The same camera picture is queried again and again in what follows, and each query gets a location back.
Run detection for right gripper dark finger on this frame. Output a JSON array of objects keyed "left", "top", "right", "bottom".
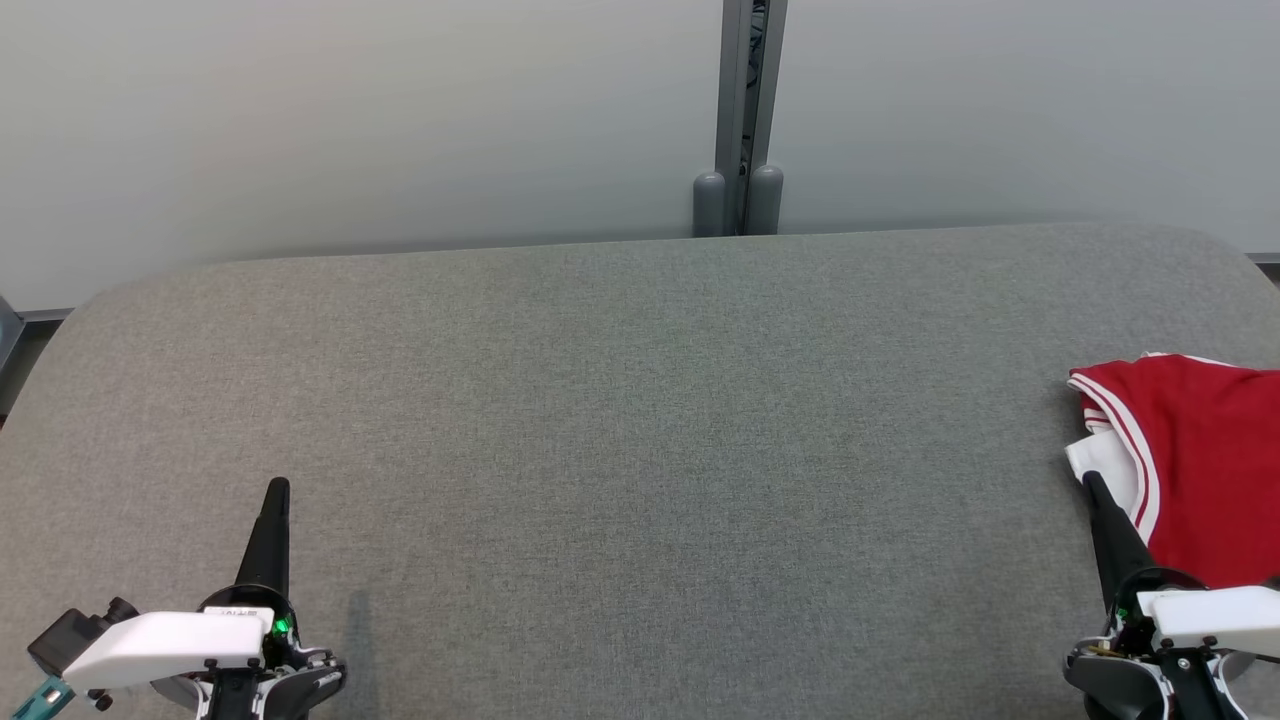
[{"left": 1082, "top": 469, "right": 1162, "bottom": 613}]

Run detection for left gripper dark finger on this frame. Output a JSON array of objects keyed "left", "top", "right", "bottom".
[{"left": 234, "top": 476, "right": 294, "bottom": 603}]

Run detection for teal left camera connector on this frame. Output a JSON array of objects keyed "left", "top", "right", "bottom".
[{"left": 9, "top": 674, "right": 74, "bottom": 720}]

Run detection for red number jersey white sleeves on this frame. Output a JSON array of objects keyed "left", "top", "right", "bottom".
[{"left": 1064, "top": 351, "right": 1280, "bottom": 593}]

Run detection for grey partition post round feet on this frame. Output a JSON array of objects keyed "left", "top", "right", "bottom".
[{"left": 692, "top": 0, "right": 789, "bottom": 239}]

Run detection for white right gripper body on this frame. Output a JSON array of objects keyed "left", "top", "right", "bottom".
[{"left": 1062, "top": 567, "right": 1280, "bottom": 720}]

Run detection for grey fabric sofa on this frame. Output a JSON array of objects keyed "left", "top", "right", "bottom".
[{"left": 0, "top": 222, "right": 1280, "bottom": 720}]

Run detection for grey slanted partition leg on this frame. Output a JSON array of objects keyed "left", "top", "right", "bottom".
[{"left": 0, "top": 295, "right": 26, "bottom": 401}]

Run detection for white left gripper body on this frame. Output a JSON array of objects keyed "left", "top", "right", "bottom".
[{"left": 60, "top": 584, "right": 348, "bottom": 720}]

